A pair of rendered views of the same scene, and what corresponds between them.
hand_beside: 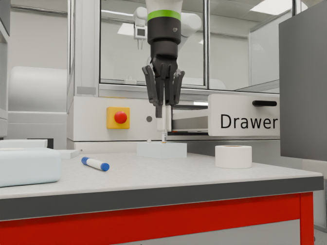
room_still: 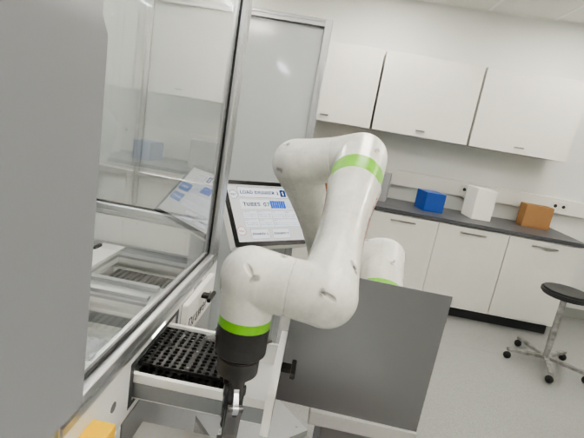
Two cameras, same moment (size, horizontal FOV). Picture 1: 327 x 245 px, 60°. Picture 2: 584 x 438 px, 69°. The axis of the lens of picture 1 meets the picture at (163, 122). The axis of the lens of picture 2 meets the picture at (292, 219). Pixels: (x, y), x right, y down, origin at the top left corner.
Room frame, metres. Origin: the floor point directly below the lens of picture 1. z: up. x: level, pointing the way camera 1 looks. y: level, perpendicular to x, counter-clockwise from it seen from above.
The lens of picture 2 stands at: (0.44, 0.61, 1.48)
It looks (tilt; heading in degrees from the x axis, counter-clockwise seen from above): 12 degrees down; 293
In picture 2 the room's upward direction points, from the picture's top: 10 degrees clockwise
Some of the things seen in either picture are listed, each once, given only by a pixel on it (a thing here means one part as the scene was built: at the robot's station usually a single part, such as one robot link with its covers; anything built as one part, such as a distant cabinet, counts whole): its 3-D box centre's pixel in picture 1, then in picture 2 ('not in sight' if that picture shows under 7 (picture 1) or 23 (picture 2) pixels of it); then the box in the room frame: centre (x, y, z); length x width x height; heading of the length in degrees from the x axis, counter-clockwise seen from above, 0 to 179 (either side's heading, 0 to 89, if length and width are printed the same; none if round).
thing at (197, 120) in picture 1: (216, 122); (191, 363); (0.98, -0.18, 0.86); 0.40 x 0.26 x 0.06; 20
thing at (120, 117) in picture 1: (120, 117); not in sight; (0.90, 0.14, 0.88); 0.04 x 0.03 x 0.04; 110
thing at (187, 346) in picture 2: not in sight; (195, 362); (0.98, -0.19, 0.87); 0.22 x 0.18 x 0.06; 20
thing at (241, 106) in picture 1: (255, 115); (275, 377); (0.79, -0.26, 0.87); 0.29 x 0.02 x 0.11; 110
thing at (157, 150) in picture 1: (160, 149); not in sight; (0.79, 0.01, 0.78); 0.12 x 0.08 x 0.04; 35
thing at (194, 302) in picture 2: not in sight; (198, 303); (1.17, -0.45, 0.87); 0.29 x 0.02 x 0.11; 110
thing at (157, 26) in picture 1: (163, 34); (239, 337); (0.77, 0.00, 1.10); 0.12 x 0.09 x 0.06; 35
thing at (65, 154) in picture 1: (59, 153); not in sight; (0.78, 0.29, 0.77); 0.13 x 0.09 x 0.02; 7
